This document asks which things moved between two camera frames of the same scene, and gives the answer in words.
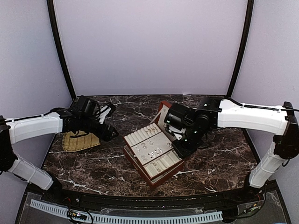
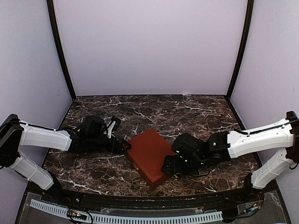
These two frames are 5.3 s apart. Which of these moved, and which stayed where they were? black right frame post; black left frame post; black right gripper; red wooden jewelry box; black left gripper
Moved: black right gripper; black left gripper; red wooden jewelry box
Stayed: black right frame post; black left frame post
